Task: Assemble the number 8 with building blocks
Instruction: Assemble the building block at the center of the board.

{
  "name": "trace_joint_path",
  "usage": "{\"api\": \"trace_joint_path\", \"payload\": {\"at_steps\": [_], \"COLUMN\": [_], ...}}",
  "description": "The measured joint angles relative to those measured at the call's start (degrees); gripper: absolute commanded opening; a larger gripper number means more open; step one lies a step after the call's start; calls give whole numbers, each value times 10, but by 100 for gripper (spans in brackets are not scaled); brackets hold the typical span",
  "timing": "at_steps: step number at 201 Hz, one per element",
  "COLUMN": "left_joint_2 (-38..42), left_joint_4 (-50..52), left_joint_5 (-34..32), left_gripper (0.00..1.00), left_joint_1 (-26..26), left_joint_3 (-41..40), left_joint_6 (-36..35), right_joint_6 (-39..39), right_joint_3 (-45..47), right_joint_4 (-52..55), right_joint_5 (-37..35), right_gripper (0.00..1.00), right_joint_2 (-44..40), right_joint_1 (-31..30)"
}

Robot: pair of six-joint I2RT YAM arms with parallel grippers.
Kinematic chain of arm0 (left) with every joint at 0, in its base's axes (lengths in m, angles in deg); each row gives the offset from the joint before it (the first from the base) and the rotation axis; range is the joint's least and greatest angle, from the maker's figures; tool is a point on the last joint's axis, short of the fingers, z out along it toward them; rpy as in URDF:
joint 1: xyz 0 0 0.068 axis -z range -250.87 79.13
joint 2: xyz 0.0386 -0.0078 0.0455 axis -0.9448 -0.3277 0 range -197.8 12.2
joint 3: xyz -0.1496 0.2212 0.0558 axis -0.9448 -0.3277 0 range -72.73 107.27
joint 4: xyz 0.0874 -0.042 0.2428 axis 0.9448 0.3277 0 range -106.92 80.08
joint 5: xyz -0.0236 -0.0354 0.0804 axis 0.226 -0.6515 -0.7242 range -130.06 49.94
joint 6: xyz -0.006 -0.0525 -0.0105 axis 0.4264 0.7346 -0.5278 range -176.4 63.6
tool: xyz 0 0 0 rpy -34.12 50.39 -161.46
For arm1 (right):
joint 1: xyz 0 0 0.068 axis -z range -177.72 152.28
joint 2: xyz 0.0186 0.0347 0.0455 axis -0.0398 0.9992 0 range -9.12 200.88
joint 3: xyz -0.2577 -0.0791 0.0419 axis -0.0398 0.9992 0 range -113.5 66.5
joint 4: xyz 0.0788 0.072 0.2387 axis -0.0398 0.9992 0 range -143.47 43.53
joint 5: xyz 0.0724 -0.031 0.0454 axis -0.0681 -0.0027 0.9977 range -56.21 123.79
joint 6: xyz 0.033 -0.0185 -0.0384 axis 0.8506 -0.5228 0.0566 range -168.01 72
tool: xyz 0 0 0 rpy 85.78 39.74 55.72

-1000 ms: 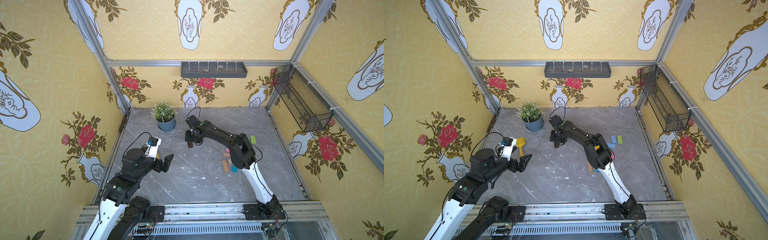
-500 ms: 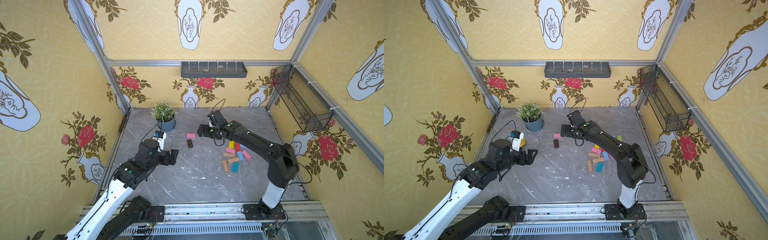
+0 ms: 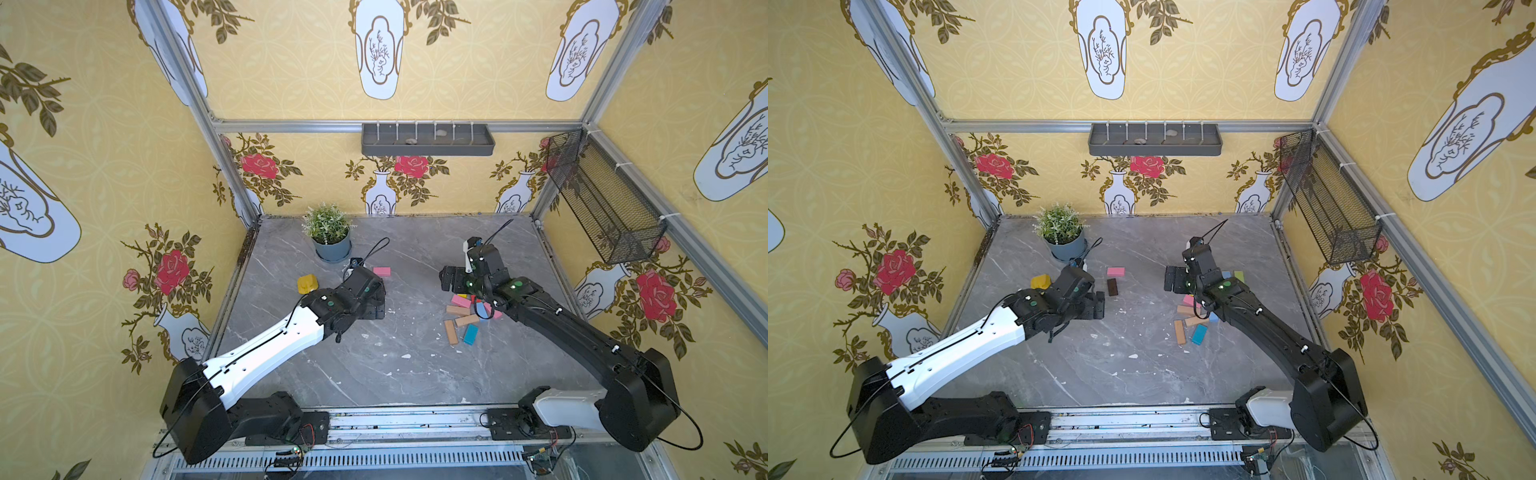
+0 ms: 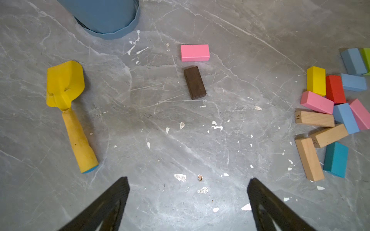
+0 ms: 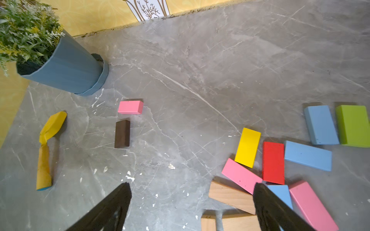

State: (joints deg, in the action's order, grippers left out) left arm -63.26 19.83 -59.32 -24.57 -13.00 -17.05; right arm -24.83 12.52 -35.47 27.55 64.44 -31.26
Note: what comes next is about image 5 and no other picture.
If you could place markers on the yellow block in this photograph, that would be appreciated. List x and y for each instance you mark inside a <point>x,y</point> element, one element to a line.
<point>248,146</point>

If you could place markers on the light blue block lower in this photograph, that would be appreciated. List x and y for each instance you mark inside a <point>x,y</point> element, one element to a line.
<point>282,192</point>

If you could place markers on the pink block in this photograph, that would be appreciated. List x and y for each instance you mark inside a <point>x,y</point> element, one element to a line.
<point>241,175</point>
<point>311,207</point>
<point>130,107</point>

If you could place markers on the wooden block middle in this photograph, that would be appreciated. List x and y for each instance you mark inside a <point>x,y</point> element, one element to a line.
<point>240,222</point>

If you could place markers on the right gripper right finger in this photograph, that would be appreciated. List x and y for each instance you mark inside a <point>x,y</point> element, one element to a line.
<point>273,214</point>

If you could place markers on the green block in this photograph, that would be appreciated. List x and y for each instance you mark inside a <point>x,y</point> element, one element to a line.
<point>353,125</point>

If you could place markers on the wooden block lower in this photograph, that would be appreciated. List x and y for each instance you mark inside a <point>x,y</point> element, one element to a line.
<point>208,223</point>

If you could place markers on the wooden block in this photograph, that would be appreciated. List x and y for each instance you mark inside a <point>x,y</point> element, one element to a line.
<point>208,223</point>
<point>232,197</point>
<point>240,222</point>

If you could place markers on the dark brown block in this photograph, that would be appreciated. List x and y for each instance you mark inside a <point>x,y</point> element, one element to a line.
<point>122,134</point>

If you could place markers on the wooden block upper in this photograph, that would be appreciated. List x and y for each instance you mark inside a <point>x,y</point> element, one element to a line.
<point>232,197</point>

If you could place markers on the light blue block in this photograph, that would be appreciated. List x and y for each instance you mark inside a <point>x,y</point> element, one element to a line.
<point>308,156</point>
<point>320,125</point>
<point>282,192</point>

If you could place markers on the yellow toy shovel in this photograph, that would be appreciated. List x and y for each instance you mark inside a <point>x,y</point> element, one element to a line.
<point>50,129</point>

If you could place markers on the light blue block upper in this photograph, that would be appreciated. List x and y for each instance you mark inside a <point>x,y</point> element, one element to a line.
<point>320,125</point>

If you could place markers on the potted green plant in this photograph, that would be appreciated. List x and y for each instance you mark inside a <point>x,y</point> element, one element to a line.
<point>33,39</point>

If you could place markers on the light blue block middle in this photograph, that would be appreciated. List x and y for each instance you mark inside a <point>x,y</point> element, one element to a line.
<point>308,156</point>

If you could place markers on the red block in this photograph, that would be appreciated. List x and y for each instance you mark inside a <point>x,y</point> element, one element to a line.
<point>273,162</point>

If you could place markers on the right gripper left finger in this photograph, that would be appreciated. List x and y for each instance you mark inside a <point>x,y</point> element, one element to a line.
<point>109,214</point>

